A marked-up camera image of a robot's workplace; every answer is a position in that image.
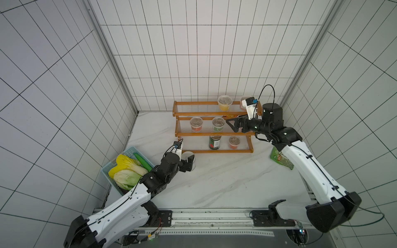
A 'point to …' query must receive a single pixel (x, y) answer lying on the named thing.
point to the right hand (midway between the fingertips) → (226, 119)
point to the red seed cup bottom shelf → (234, 141)
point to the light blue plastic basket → (128, 152)
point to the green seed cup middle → (218, 123)
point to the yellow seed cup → (224, 102)
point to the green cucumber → (143, 161)
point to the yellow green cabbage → (125, 163)
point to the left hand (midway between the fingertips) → (182, 157)
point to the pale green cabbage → (126, 179)
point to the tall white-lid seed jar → (185, 155)
